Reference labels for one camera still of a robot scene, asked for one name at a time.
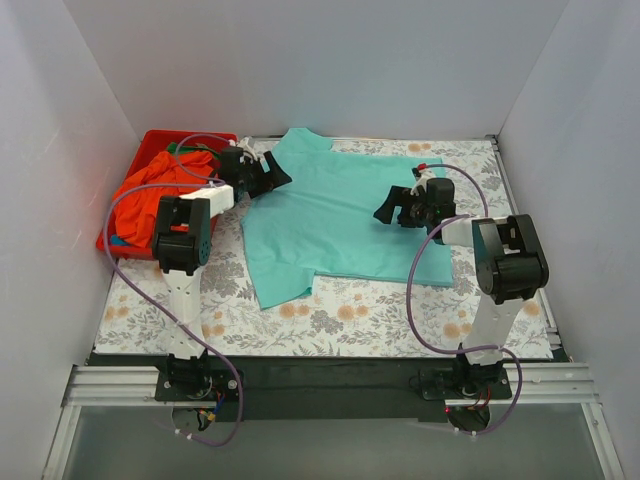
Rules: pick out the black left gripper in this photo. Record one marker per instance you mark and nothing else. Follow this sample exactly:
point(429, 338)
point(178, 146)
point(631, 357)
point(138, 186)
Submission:
point(261, 175)

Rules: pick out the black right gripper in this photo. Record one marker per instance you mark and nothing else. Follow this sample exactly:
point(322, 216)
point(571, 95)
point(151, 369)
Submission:
point(404, 211)

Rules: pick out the teal t shirt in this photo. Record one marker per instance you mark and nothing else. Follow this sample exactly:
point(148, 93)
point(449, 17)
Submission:
point(322, 222)

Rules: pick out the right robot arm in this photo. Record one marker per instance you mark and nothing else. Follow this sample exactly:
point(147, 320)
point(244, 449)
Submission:
point(510, 264)

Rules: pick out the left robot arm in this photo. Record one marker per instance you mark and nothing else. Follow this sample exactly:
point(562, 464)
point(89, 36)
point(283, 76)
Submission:
point(181, 242)

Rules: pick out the green t shirt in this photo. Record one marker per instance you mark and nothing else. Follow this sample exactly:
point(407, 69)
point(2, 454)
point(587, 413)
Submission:
point(184, 149)

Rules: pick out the red plastic bin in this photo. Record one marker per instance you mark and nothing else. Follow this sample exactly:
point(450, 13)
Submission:
point(153, 142)

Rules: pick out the floral tablecloth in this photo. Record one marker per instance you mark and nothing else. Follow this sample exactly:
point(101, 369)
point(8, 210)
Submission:
point(341, 317)

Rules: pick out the orange t shirt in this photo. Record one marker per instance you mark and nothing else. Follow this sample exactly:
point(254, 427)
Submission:
point(135, 215)

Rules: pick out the blue t shirt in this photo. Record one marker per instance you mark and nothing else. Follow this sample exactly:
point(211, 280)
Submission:
point(116, 241)

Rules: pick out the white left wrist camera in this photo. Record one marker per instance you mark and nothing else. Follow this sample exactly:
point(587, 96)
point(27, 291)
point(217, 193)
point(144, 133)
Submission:
point(247, 145)

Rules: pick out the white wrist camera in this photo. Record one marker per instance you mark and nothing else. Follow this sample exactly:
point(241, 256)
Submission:
point(247, 145)
point(421, 175)

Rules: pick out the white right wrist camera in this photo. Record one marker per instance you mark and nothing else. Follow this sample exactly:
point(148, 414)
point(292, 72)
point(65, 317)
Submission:
point(421, 175)

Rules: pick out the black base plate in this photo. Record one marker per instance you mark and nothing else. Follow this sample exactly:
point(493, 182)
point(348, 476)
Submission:
point(304, 388)

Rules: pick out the aluminium frame rail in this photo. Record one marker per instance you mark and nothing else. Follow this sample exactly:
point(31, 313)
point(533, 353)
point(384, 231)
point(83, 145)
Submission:
point(331, 419)

